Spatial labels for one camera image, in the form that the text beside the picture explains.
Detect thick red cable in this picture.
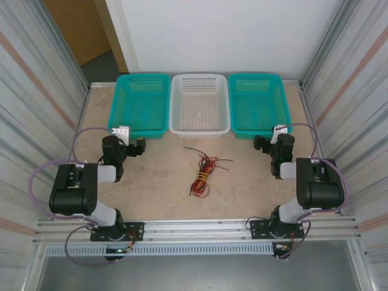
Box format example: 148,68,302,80
191,156,219,198

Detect base power wires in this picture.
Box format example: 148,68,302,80
125,230,144,253
274,232,296,252

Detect wooden door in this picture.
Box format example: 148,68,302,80
44,0,112,67

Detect white plastic basket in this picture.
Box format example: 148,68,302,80
169,73,231,139

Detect grey slotted cable duct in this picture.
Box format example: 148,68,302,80
44,244,275,257

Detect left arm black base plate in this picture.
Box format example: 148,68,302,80
90,221,145,243

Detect aluminium mounting rail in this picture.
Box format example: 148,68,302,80
33,216,363,245

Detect wooden door frame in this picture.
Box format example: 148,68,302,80
102,0,130,75

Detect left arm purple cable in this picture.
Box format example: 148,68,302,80
28,126,119,267

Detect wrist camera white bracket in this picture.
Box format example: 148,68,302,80
270,124,289,145
110,125,130,143

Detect aluminium table edge profile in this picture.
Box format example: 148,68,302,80
89,79,304,92

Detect right base power wires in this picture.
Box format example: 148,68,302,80
274,232,296,252

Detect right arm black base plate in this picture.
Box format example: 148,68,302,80
249,218,305,240

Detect thin red cable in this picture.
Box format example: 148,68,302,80
198,156,230,172

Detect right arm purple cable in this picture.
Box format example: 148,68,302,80
278,122,349,261

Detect black base connector box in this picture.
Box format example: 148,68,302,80
104,247,125,262
272,244,293,261

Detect left base power wires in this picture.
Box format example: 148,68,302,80
125,230,144,253

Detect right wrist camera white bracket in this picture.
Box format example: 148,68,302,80
270,124,289,145

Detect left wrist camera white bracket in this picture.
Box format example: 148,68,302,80
110,125,130,143

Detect teal plastic basket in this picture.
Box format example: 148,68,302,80
108,73,172,141
227,73,294,140

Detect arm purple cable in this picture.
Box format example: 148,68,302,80
28,126,119,267
278,122,349,261

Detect thick black cable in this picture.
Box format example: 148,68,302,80
183,147,213,164

